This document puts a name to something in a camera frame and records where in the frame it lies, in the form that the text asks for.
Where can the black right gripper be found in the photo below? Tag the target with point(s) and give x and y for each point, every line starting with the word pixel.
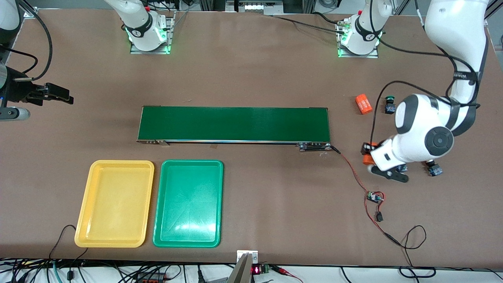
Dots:
pixel 19 91

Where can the green push button switch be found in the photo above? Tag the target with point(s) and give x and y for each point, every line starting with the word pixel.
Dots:
pixel 401 169
pixel 390 106

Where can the yellow push button switch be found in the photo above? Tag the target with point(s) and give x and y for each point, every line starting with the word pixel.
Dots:
pixel 435 171

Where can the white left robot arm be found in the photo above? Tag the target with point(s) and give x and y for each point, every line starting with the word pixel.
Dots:
pixel 452 23

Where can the small controller circuit board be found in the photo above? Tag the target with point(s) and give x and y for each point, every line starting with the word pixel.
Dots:
pixel 374 197

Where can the black inline connector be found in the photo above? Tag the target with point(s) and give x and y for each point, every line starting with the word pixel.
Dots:
pixel 379 216

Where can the green conveyor belt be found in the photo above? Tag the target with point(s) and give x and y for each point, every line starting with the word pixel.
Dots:
pixel 235 122

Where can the yellow plastic tray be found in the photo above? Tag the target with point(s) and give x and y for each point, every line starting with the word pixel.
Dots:
pixel 114 220

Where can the red test lead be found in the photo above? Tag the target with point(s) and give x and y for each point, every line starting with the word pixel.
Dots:
pixel 289 273

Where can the red digit display module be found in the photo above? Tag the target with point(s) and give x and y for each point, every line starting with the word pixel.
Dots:
pixel 257 269

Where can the green plastic tray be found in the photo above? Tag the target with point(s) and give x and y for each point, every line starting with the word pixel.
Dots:
pixel 188 220

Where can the black power strip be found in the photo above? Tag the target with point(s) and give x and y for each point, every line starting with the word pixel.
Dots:
pixel 151 278

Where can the aluminium corner post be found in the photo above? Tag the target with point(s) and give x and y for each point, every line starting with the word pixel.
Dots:
pixel 30 13

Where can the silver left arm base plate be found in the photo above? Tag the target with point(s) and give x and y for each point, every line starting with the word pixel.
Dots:
pixel 359 55

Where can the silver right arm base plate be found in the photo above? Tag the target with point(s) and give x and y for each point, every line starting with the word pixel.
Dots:
pixel 151 51

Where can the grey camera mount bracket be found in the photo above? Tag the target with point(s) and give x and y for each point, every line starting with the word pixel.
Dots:
pixel 240 273

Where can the aluminium extrusion frame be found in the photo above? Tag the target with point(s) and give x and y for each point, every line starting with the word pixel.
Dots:
pixel 255 6

